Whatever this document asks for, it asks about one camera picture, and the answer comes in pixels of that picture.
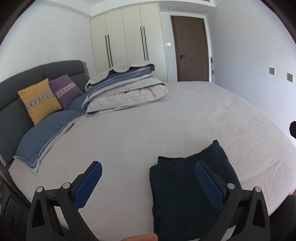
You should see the dark green knit sweater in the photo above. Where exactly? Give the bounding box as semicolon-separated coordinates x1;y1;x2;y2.
149;140;241;240

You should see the brown wooden door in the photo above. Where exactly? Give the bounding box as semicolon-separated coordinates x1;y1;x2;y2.
171;16;209;82

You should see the person's hand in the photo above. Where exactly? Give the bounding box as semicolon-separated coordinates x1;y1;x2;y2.
121;233;158;241

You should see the upper beige wall socket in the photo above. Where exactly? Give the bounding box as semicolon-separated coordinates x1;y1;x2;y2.
269;67;275;75

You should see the lower beige wall socket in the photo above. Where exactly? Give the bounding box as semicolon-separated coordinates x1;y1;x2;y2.
287;73;293;83

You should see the white bed sheet mattress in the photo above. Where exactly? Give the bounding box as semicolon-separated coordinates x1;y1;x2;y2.
9;82;295;240

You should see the blue pillow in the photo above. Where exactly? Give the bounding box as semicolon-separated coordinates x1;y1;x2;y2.
14;94;86;174

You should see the yellow patterned cushion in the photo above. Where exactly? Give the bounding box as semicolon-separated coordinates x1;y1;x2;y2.
18;78;62;126

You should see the purple patterned cushion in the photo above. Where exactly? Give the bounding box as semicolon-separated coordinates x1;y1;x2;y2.
49;74;83;110

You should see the cream built-in wardrobe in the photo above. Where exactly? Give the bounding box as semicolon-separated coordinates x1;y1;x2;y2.
90;3;168;82

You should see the beige wall socket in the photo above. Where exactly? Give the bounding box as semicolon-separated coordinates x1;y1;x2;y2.
287;73;293;83
269;67;275;75

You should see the black tracking camera box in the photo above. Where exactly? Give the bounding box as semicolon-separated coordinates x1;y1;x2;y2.
289;121;296;138

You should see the dark grey padded headboard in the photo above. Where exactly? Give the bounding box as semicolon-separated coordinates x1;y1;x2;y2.
1;60;90;166

